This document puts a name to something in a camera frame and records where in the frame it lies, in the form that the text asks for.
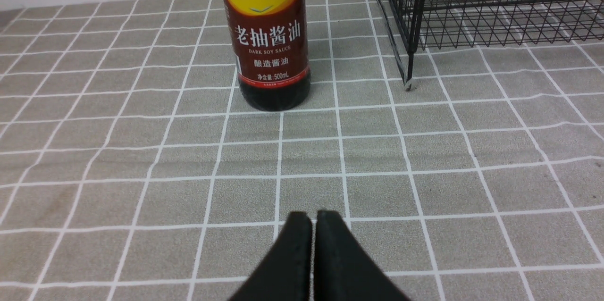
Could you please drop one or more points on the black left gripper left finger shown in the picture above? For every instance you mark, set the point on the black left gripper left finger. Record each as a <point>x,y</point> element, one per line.
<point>284,272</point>

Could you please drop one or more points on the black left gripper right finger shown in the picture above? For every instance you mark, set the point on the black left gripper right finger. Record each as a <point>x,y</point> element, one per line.
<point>343,271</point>

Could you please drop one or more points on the dark soy sauce bottle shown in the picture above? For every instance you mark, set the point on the dark soy sauce bottle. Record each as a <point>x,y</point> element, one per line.
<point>270,43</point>

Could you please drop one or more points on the grey checkered tablecloth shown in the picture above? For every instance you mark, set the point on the grey checkered tablecloth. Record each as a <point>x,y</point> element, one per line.
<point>132,169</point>

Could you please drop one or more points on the black wire mesh shelf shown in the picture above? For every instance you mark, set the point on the black wire mesh shelf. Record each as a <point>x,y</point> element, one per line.
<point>418,24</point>

